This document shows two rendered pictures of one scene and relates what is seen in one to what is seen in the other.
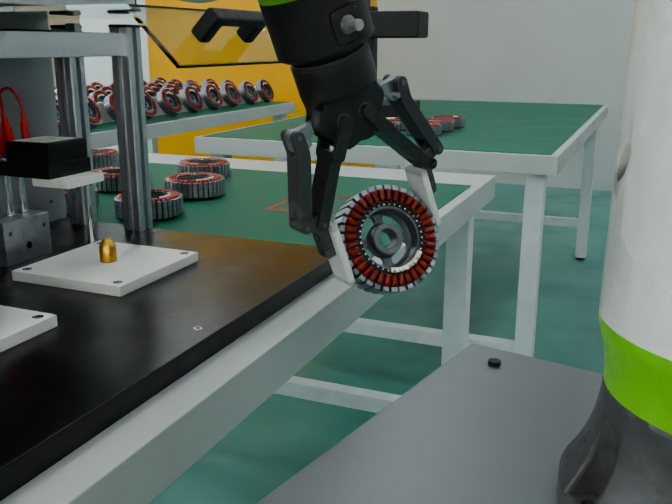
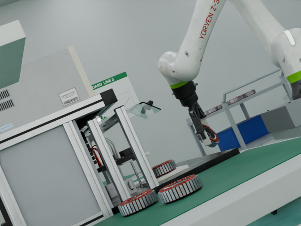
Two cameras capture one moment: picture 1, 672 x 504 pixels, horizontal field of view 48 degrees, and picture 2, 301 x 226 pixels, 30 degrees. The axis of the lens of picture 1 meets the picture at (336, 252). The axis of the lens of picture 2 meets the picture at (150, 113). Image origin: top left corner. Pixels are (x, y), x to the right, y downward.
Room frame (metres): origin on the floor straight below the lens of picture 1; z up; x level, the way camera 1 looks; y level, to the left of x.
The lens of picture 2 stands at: (-0.94, 1.64, 0.91)
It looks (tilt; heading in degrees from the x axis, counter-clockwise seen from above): 2 degrees up; 320
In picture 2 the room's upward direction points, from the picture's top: 24 degrees counter-clockwise
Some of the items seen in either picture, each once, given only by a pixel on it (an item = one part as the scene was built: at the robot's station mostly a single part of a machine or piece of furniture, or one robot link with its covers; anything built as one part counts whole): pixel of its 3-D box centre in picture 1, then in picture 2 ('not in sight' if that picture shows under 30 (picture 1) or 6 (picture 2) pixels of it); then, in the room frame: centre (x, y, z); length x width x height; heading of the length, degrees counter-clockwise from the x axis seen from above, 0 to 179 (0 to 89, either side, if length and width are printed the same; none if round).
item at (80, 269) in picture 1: (109, 265); (147, 179); (0.86, 0.27, 0.78); 0.15 x 0.15 x 0.01; 67
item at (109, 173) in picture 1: (118, 179); not in sight; (1.49, 0.43, 0.77); 0.11 x 0.11 x 0.04
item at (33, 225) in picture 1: (13, 236); (112, 189); (0.91, 0.40, 0.80); 0.08 x 0.05 x 0.06; 157
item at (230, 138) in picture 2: not in sight; (254, 145); (2.29, -2.02, 0.51); 1.01 x 0.60 x 1.01; 157
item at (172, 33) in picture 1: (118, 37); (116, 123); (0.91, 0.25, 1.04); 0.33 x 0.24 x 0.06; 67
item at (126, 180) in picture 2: not in sight; (126, 187); (0.69, 0.49, 0.80); 0.08 x 0.05 x 0.06; 157
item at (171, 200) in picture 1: (149, 204); not in sight; (1.24, 0.31, 0.77); 0.11 x 0.11 x 0.04
